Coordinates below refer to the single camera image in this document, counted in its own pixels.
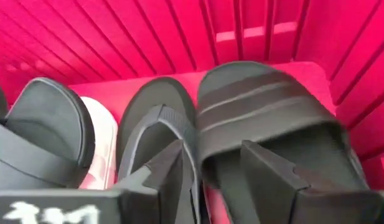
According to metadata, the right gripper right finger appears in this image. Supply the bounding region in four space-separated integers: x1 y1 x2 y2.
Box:
240 139 384 224

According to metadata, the red plastic bin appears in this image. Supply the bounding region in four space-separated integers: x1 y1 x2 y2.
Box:
0 0 384 224

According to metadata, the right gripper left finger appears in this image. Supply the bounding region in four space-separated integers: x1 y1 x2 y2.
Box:
112 139 185 224

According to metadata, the pink slide sandal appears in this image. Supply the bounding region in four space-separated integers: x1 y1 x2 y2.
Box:
78 96 119 191

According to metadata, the black flip-flop white-striped sole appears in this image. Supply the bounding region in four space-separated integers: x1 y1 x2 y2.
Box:
115 77 202 224

